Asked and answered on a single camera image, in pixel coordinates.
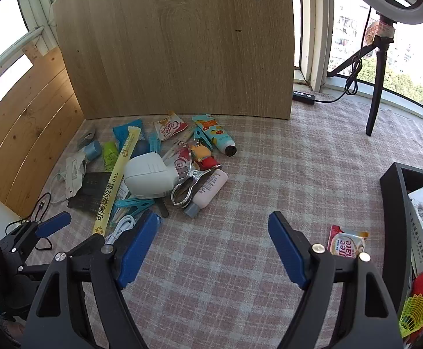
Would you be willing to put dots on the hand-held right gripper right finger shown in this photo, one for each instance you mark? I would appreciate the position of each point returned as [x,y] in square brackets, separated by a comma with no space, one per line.
[286,251]

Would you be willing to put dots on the teal hand cream tube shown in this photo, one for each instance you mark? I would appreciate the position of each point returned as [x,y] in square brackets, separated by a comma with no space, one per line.
[215,134]

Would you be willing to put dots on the silver metal clip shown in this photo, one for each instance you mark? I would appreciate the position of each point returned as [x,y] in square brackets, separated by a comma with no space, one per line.
[188,189]

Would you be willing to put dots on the red white creamer sachet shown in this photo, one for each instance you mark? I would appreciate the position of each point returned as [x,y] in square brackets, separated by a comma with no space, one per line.
[346,243]
[168,127]

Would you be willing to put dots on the white packet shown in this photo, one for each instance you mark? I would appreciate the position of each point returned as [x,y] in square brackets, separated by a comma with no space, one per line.
[75,174]

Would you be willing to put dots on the long yellow straw packet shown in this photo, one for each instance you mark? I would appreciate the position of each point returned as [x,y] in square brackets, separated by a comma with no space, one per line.
[115,185]

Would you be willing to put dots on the light wooden board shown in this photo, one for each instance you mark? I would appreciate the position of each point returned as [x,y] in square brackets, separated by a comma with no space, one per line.
[175,43]

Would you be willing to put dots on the black wipes packet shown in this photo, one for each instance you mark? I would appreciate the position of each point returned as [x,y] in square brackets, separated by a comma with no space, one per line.
[91,189]

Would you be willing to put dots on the blue cylinder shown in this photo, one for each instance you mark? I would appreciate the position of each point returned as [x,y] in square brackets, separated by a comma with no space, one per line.
[92,150]

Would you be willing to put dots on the white window frame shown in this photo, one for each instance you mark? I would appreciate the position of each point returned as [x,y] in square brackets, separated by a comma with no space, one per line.
[318,25]

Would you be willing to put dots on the black inline remote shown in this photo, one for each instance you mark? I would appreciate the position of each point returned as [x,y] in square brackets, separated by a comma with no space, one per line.
[303,97]

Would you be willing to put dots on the yellow-green shuttlecock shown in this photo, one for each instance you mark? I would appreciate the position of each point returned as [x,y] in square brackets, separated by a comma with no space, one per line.
[415,314]

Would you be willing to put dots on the blue clothespin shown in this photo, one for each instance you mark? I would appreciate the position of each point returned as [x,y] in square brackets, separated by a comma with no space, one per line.
[155,144]

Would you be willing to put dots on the yellow red cartoon toy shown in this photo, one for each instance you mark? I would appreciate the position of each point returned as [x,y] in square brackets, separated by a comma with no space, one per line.
[204,157]

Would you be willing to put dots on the pink label tag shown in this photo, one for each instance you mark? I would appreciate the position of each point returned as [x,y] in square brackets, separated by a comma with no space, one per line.
[378,29]

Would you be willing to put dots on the grey metal clip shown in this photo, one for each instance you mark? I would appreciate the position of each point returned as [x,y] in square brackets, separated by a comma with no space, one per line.
[87,139]

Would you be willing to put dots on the pale lotion bottle blue cap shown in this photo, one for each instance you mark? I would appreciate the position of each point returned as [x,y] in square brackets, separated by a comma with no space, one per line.
[209,189]

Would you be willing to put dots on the black tripod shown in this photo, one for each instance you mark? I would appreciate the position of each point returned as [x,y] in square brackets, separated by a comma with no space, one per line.
[376,87]

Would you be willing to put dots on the teal clothespin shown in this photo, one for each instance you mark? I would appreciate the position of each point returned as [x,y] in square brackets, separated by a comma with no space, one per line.
[201,138]
[135,205]

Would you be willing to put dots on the black tray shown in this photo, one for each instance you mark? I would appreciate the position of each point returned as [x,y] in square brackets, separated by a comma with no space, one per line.
[393,203]

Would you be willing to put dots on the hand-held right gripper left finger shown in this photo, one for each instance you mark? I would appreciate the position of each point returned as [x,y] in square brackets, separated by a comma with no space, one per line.
[139,251]

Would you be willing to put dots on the blue packet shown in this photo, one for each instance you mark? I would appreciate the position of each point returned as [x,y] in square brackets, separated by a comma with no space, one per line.
[122,131]

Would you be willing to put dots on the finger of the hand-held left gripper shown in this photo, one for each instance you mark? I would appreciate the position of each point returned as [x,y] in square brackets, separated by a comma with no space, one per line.
[53,223]

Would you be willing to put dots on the white mini fan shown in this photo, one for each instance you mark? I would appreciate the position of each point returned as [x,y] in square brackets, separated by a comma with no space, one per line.
[146,176]

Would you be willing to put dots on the pine plank panel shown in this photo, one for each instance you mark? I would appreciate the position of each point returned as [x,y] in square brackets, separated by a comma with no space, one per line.
[26,123]

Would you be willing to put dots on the green packet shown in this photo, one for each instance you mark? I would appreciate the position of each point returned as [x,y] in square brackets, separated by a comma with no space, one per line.
[110,156]

